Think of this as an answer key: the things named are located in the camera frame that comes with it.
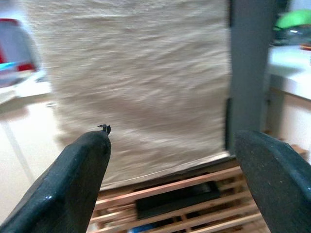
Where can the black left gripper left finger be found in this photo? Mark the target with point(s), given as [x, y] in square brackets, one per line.
[68, 184]

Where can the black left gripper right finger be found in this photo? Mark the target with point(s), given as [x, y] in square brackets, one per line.
[274, 179]

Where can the wooden slatted rack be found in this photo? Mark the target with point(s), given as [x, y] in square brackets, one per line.
[194, 206]

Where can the black flat device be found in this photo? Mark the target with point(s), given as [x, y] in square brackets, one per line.
[177, 200]

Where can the white countertop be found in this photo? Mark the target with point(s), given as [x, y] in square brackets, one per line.
[290, 70]

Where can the beige woven hanging cloth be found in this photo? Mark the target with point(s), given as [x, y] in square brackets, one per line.
[136, 80]

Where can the red and white appliance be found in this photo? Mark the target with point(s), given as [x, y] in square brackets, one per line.
[14, 46]

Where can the green rounded object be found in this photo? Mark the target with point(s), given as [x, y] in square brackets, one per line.
[292, 20]

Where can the grey upright post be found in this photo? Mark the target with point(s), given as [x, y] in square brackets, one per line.
[250, 72]

